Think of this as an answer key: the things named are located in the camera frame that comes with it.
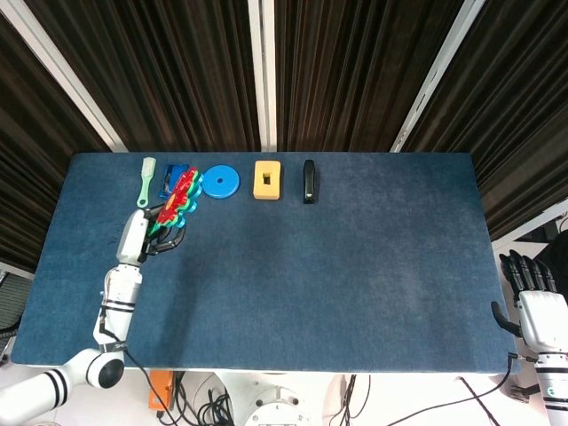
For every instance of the yellow block with square hole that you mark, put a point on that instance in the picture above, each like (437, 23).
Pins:
(262, 191)

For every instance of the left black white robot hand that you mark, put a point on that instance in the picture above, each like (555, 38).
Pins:
(131, 239)

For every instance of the white frame post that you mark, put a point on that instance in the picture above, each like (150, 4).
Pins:
(262, 75)
(63, 75)
(437, 75)

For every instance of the grey slatted chair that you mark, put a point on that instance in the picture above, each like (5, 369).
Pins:
(11, 297)

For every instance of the blue rectangular box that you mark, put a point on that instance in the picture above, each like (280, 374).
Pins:
(174, 171)

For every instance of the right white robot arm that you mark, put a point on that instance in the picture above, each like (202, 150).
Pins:
(554, 390)

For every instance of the dark brown pleated curtain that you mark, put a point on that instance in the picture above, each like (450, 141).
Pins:
(177, 66)

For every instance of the black stapler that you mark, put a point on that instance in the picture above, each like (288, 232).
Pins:
(310, 177)

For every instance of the orange box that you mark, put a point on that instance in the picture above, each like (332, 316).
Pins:
(160, 386)

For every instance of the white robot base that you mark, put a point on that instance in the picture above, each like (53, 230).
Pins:
(277, 399)

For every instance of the red green hand clapper toy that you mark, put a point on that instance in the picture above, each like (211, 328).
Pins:
(177, 195)

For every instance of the blue table cloth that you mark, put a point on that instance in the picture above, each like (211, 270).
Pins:
(355, 266)

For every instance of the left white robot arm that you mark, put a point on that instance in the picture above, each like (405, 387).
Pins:
(117, 310)

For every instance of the white frame rail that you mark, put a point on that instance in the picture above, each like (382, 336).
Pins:
(519, 231)

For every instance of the blue disc with hole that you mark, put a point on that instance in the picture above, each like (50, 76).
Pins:
(226, 188)

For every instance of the black bulky object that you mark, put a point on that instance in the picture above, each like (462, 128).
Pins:
(552, 248)

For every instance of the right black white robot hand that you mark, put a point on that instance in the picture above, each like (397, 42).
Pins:
(546, 321)

